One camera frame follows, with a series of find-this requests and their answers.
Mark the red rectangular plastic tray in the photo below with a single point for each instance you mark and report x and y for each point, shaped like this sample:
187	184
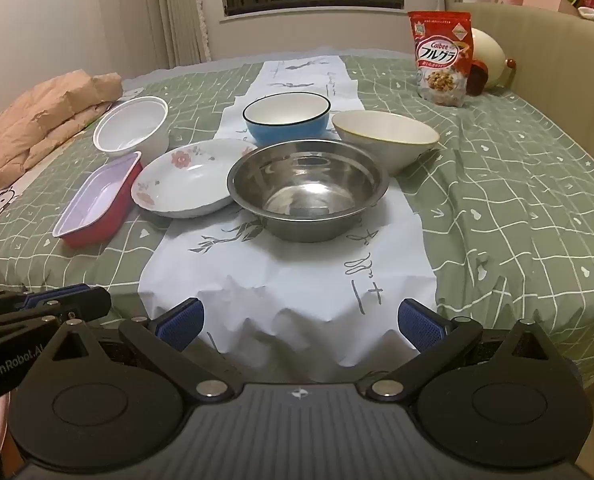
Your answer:
97	200

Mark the pink box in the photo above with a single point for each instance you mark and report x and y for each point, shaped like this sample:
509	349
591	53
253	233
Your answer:
547	1

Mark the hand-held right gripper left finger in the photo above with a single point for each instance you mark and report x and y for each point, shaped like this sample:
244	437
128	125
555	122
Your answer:
182	325

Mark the blue ceramic bowl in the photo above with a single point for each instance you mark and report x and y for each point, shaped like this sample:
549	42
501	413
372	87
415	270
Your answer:
277	132

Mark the cream round plush toy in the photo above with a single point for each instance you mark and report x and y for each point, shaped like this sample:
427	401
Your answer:
494	55

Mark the white floral plate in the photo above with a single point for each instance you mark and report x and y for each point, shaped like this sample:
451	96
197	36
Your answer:
187	180

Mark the white plastic bowl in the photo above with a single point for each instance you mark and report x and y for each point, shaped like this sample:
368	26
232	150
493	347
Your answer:
132	125

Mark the white printed paper runner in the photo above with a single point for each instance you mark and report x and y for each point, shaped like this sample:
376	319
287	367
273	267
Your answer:
277	280

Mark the beige padded headboard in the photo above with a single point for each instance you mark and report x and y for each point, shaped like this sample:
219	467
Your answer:
552	60

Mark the beige curtain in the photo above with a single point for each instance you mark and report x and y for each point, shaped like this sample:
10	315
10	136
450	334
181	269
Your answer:
177	10

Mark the red cereal bag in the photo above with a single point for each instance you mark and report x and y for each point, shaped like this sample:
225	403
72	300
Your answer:
439	60

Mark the stainless steel bowl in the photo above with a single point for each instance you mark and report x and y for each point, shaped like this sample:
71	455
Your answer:
307	185

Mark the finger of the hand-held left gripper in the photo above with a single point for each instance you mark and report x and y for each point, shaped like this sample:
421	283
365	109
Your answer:
62	294
89	305

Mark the pink quilt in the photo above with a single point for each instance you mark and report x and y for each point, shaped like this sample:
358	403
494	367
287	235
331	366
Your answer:
37	115

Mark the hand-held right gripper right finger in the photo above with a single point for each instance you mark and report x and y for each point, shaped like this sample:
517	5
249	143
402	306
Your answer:
419	327

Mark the cream ceramic bowl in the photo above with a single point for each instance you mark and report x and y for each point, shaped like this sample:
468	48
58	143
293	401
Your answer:
387	132

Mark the green checked bed sheet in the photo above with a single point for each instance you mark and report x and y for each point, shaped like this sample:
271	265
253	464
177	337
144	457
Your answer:
502	185

